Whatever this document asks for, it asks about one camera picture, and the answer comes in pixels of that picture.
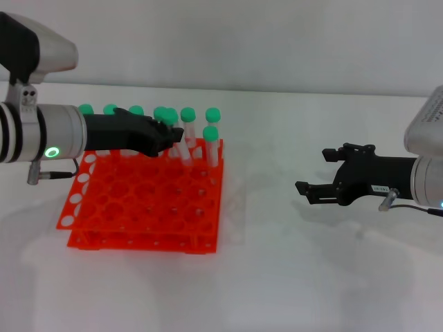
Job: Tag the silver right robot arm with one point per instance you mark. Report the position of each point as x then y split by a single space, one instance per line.
429 181

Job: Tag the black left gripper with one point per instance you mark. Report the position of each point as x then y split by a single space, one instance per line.
121 133

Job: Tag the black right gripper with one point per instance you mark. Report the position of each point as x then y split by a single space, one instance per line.
373 180

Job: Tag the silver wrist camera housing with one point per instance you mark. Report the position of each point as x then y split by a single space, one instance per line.
45 52
427 128

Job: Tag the clear test tube green cap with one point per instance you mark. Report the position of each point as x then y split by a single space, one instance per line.
170 117
188 114
86 109
210 133
136 110
110 108
213 115
158 112

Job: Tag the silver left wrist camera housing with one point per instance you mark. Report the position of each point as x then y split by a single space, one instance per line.
45 52

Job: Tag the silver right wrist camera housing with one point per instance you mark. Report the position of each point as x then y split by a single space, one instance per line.
427 128

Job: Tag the orange plastic test tube rack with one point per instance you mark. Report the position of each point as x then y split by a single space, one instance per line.
145 204

